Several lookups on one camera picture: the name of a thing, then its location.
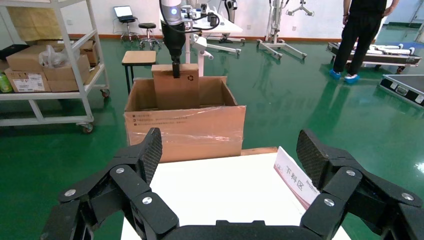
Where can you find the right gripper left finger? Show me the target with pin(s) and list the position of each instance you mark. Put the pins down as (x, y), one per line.
(132, 185)

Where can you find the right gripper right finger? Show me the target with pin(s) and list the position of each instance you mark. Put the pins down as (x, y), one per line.
(341, 179)

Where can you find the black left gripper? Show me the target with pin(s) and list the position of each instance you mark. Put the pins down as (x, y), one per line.
(174, 39)

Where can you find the small cardboard box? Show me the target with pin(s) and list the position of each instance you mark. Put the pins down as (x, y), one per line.
(175, 92)

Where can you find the person left forearm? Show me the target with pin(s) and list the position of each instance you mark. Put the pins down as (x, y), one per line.
(346, 8)

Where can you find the person right forearm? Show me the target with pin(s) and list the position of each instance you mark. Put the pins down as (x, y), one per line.
(391, 7)

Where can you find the large cardboard box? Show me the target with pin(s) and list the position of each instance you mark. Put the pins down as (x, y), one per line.
(185, 132)

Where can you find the plain brown cardboard box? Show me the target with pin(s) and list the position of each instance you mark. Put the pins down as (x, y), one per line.
(66, 78)
(23, 59)
(89, 51)

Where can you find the cardboard box with label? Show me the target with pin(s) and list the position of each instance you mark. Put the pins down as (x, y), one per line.
(28, 82)

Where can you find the yellow cardboard sheets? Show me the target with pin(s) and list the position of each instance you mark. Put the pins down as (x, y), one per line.
(33, 21)

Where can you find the small wooden stool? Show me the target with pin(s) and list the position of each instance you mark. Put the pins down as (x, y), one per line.
(139, 57)

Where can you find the white acrylic sign placard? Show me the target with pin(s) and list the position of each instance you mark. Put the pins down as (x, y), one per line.
(291, 175)

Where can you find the white stand leg pipe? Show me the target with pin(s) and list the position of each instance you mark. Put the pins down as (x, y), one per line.
(225, 49)

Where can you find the black swivel stool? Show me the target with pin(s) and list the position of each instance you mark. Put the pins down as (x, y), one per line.
(128, 20)
(147, 25)

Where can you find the white desk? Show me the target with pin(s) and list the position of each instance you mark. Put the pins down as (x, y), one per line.
(228, 28)

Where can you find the open laptop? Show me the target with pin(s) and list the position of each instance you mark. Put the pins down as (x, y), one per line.
(123, 11)

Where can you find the wooden board strip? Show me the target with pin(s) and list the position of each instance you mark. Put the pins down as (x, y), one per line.
(258, 151)

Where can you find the blue shoe cover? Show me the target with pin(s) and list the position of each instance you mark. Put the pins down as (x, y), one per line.
(335, 74)
(351, 78)

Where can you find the white metal lift stand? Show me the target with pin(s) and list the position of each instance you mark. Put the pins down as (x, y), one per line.
(275, 43)
(299, 8)

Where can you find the black aluminium flight case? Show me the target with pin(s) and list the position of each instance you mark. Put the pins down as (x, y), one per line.
(407, 82)

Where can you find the clear plastic bag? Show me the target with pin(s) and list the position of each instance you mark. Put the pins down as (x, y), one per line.
(53, 58)

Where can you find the wheeled flat trolley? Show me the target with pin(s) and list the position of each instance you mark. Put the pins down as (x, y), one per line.
(381, 60)

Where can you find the white wheeled shelf rack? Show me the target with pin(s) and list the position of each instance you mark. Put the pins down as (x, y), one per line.
(43, 96)

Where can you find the person in black clothes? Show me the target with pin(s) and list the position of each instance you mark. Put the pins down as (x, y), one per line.
(361, 33)

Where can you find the flat black case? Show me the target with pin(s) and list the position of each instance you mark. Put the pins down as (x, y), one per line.
(11, 50)

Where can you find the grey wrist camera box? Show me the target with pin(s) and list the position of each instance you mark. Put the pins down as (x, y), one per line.
(198, 42)

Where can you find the white frame parts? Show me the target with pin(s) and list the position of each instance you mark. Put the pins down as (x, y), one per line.
(391, 50)

